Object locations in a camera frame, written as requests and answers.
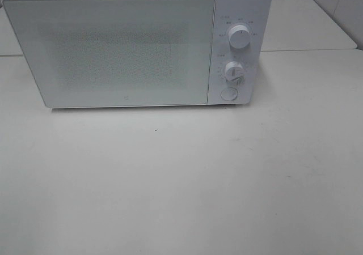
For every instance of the white microwave door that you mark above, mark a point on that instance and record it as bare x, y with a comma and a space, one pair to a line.
113, 53

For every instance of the white timer knob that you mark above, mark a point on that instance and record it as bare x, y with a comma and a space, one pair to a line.
233, 71

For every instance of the round white door button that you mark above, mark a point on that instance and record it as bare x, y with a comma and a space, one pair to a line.
229, 94

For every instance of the upper white power knob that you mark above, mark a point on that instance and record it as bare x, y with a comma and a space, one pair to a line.
239, 36

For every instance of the white microwave oven body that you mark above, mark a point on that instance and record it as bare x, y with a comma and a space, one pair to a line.
140, 53

